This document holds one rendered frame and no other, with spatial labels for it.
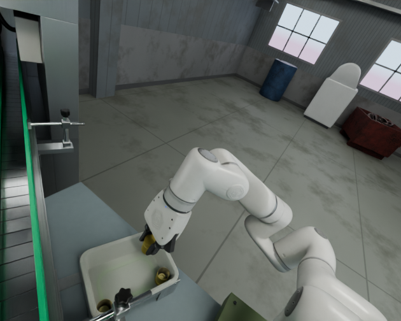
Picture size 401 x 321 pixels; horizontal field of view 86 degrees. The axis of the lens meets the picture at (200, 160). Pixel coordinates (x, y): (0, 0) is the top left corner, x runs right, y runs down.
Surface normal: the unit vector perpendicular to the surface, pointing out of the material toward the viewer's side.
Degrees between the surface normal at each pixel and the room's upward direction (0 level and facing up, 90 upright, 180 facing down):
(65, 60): 90
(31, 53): 90
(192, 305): 0
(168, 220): 72
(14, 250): 0
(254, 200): 61
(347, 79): 90
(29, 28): 90
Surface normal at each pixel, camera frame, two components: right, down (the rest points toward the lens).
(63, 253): 0.31, -0.77
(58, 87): 0.52, 0.63
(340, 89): -0.56, 0.32
